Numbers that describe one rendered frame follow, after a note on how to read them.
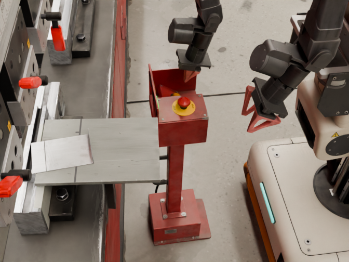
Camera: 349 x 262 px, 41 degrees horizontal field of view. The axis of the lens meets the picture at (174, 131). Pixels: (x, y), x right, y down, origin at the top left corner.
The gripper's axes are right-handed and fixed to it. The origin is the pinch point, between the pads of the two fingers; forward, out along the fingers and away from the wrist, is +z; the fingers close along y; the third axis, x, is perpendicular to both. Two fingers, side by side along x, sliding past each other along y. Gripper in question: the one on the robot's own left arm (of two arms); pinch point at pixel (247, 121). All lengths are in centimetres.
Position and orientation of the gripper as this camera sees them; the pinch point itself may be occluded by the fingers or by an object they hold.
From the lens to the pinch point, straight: 112.7
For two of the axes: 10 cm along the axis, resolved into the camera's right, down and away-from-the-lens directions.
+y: 1.4, 7.5, -6.4
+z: -4.7, 6.2, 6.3
